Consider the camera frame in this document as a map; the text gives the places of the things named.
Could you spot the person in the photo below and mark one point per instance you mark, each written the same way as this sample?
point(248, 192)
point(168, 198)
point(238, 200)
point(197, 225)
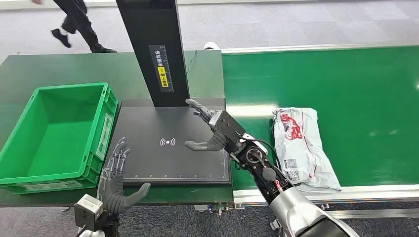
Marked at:
point(78, 19)

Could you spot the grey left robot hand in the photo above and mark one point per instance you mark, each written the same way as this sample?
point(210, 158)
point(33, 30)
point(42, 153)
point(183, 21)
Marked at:
point(113, 193)

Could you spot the black inbound scanner machine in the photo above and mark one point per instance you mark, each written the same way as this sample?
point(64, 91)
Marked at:
point(183, 163)

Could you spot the dark green table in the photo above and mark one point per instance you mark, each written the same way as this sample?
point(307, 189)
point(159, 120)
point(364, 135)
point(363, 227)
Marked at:
point(65, 68)

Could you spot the silver conveyor frame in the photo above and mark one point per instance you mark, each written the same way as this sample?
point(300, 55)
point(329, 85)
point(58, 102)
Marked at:
point(376, 193)

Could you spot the green conveyor belt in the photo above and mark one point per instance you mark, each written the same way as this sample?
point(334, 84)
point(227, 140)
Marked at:
point(343, 98)

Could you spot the white red mailer package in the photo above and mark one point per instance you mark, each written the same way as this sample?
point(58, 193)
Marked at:
point(301, 147)

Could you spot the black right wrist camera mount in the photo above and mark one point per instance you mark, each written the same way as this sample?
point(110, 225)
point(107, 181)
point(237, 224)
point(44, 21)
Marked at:
point(229, 126)

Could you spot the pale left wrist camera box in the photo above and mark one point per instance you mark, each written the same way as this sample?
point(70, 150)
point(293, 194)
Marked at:
point(87, 209)

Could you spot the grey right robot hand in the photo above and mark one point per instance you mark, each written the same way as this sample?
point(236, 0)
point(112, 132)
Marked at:
point(209, 145)

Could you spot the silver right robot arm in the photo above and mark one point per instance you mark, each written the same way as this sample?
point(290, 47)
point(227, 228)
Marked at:
point(294, 209)

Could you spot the green plastic crate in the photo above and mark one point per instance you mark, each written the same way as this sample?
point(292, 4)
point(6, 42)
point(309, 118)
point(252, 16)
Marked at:
point(59, 137)

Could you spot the white round object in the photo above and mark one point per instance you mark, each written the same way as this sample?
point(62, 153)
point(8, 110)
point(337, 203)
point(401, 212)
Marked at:
point(212, 46)

